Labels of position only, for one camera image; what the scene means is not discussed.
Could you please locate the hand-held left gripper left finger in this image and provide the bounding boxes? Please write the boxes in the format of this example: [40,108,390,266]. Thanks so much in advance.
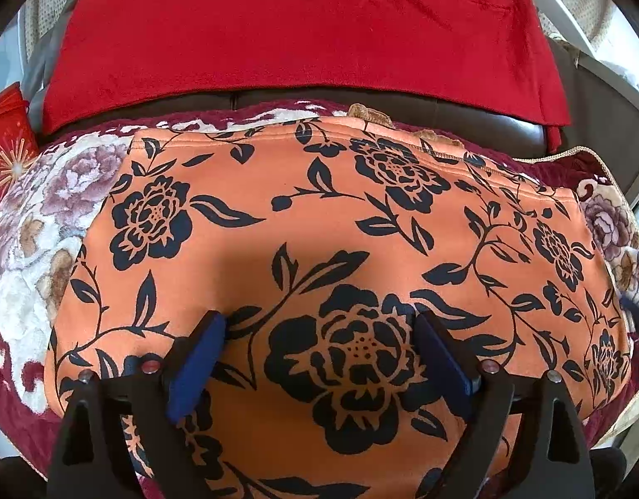
[46,311,227,499]

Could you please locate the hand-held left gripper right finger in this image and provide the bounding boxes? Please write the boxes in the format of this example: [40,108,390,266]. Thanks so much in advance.
[414,311,594,499]

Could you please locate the orange floral blouse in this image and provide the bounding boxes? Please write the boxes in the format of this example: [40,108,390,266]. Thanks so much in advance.
[44,104,635,499]

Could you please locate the maroon white floral plush blanket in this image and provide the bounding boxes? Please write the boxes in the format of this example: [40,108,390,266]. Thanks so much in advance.
[0,99,639,479]

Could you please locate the brown leather sofa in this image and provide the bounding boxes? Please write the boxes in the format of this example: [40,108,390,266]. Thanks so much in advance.
[23,26,639,203]

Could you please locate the red snack box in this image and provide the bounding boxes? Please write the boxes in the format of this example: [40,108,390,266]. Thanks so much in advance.
[0,82,40,219]

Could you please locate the red blanket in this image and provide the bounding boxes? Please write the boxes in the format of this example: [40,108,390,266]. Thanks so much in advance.
[40,0,572,151]

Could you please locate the white appliance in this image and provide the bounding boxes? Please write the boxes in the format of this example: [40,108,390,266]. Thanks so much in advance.
[0,15,34,110]

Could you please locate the white frame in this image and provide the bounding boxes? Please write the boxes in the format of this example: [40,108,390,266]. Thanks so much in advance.
[512,0,639,115]

